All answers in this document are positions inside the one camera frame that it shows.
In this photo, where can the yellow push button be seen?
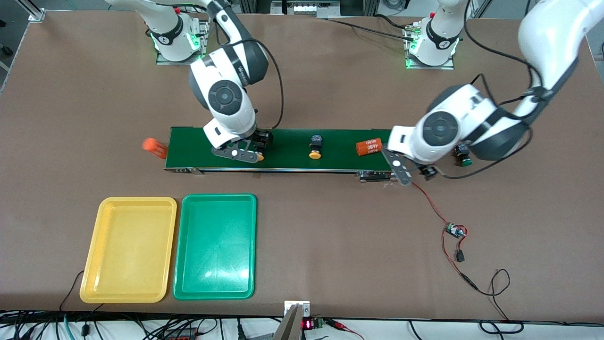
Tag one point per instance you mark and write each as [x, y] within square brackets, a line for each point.
[315, 141]
[260, 157]

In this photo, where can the green push button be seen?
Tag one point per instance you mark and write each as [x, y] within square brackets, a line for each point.
[465, 160]

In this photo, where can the orange 4680 cylinder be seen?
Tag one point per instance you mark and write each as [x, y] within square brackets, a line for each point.
[153, 145]
[368, 147]

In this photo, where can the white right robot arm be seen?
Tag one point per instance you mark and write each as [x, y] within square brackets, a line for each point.
[226, 97]

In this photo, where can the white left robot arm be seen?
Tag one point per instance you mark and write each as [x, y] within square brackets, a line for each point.
[552, 38]

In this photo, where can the green conveyor belt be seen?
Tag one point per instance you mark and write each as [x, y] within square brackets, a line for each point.
[292, 160]

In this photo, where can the small black controller board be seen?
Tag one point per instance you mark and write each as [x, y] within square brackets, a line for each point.
[455, 231]

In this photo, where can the red black power lead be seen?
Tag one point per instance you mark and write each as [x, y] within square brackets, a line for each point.
[467, 280]

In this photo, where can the green plastic tray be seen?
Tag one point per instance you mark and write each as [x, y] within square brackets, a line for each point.
[214, 245]

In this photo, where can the yellow plastic tray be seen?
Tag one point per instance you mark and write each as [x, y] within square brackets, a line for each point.
[127, 250]

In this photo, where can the red digit display module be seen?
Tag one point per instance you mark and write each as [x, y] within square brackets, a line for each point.
[307, 324]

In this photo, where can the black power strip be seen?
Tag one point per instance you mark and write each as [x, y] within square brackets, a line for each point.
[181, 336]

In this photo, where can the black inline rocker switch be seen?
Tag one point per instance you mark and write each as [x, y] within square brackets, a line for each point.
[459, 256]

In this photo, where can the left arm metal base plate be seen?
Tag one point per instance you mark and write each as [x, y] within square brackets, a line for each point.
[413, 66]

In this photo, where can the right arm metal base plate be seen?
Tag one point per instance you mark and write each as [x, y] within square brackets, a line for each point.
[205, 42]

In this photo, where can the aluminium frame structure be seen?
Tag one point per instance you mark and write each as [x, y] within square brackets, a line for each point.
[304, 7]

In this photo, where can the grey metal camera mount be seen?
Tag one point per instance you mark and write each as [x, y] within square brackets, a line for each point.
[289, 328]

